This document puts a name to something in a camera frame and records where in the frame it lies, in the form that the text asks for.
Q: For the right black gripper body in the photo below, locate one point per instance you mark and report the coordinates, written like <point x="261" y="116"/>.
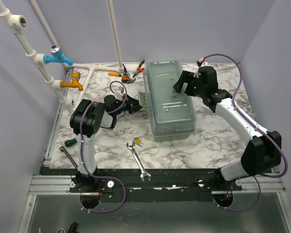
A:
<point x="196" y="90"/>

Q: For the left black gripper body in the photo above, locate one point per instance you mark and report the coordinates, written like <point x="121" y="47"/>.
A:
<point x="123" y="108"/>

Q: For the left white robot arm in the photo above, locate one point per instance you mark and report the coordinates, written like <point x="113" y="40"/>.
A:
<point x="89" y="117"/>

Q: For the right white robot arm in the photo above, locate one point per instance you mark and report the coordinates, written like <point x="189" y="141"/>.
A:
<point x="262" y="146"/>

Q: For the yellow hex key set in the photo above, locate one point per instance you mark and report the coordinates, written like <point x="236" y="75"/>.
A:
<point x="137" y="141"/>

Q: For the orange black long-nose pliers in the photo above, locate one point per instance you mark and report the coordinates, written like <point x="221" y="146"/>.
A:
<point x="139" y="69"/>

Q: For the orange plastic tap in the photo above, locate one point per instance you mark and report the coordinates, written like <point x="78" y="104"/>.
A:
<point x="75" y="81"/>

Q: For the silver socket bar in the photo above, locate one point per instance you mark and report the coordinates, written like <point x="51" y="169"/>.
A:
<point x="62" y="149"/>

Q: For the silver open-end wrench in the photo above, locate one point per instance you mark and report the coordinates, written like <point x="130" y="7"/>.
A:
<point x="144" y="174"/>

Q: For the blue plastic tap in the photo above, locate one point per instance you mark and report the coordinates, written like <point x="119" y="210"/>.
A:
<point x="57" y="56"/>

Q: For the white pvc pipe assembly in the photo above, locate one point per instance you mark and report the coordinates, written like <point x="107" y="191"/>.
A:
<point x="18" y="23"/>

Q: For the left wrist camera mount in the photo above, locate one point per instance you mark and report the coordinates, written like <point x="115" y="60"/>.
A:
<point x="120" y="93"/>

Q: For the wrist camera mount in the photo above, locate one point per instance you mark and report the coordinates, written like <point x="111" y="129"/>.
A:
<point x="120" y="93"/>
<point x="202" y="63"/>

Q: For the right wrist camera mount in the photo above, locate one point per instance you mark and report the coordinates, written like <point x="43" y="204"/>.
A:
<point x="202" y="63"/>

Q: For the green handle screwdriver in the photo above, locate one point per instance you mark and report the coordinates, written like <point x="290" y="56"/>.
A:
<point x="70" y="142"/>

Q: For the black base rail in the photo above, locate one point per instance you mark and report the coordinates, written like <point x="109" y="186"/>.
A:
<point x="165" y="185"/>

